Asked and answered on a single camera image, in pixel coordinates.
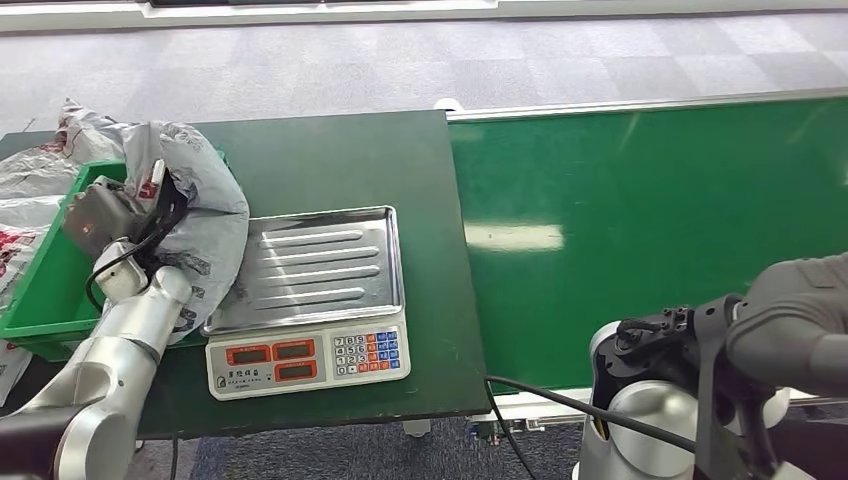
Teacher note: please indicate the green plastic bin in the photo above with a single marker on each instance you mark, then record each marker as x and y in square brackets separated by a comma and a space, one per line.
[46, 298]

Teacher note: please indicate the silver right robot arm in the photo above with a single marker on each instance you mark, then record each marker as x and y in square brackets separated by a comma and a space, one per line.
[636, 424]

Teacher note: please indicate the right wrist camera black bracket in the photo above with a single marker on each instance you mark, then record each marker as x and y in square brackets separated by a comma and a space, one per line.
[715, 371]

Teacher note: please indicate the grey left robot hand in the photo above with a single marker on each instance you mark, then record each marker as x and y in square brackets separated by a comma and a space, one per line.
[99, 215]

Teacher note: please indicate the white round conveyor foot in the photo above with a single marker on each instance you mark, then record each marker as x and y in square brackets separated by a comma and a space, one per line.
[449, 104]

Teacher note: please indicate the dark green table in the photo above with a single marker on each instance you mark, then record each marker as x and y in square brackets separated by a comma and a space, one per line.
[344, 159]

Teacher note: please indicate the grey mailer bag red print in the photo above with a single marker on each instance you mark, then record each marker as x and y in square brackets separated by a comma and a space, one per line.
[20, 245]

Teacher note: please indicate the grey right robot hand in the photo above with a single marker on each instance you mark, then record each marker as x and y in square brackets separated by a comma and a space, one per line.
[802, 324]

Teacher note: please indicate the white electronic scale steel tray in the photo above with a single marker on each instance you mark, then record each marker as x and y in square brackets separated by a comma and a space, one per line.
[318, 272]

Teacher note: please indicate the white mailer bag QR code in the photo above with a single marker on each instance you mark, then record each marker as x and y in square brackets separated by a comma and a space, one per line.
[10, 371]

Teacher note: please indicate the left wrist camera pale box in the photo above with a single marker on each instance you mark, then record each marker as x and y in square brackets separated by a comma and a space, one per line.
[120, 272]

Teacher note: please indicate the green conveyor belt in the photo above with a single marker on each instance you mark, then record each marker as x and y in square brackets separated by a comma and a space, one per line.
[662, 199]

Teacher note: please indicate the flat grey mailer bag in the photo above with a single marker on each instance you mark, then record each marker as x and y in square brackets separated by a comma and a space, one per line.
[36, 173]

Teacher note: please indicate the white table foot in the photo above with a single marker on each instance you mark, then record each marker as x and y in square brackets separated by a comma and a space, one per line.
[416, 428]

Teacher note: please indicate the grey plastic mailer package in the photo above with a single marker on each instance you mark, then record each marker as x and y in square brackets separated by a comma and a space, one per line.
[205, 218]

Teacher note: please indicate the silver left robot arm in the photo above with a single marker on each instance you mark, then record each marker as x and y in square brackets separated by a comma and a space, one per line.
[119, 358]

